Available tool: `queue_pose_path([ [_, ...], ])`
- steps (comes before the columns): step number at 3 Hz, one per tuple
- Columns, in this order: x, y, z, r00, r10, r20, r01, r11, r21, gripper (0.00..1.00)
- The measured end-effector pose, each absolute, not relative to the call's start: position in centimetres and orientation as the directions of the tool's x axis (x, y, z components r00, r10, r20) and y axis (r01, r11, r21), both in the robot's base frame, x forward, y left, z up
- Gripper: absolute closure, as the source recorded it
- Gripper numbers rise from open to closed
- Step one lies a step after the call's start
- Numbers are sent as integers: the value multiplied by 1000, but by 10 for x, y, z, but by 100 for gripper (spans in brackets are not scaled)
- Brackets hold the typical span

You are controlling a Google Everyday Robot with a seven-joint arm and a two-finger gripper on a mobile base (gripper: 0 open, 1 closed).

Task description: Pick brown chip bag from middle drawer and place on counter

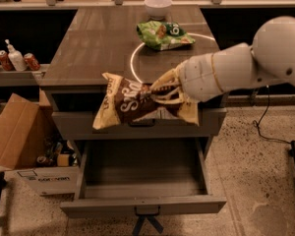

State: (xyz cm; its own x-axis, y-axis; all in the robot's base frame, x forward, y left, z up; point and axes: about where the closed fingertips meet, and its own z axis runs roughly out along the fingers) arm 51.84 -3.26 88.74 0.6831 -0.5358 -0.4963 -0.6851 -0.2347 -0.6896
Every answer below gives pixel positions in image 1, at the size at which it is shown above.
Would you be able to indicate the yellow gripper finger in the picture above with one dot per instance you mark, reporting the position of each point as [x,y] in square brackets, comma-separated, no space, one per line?
[168,79]
[175,98]

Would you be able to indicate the brown chip bag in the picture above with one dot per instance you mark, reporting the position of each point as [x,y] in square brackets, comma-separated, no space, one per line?
[129,101]

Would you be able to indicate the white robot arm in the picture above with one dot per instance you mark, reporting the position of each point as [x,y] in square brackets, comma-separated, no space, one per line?
[269,60]

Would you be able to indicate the green chip bag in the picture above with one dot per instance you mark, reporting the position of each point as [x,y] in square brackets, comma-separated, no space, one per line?
[162,35]

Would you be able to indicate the open lower drawer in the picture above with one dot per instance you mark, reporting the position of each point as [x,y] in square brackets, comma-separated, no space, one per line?
[143,177]

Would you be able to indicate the grey drawer cabinet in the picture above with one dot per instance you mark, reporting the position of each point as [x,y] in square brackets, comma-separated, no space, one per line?
[104,39]

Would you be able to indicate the closed upper drawer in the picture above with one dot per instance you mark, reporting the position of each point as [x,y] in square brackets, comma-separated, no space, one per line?
[76,126]

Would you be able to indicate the white bowl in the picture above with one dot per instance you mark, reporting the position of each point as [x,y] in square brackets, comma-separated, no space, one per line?
[158,9]

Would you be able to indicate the red soda can right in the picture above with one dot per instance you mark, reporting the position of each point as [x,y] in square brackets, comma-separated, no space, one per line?
[32,61]

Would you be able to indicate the red soda can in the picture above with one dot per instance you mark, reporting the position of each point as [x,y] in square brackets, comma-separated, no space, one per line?
[32,61]
[5,62]

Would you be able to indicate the cardboard box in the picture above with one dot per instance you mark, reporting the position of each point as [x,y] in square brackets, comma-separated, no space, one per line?
[26,133]

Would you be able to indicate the white pump bottle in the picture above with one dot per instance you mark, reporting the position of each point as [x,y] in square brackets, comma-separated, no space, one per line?
[16,57]

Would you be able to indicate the red soda can left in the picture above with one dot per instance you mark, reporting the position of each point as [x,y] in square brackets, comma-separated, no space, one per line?
[5,62]

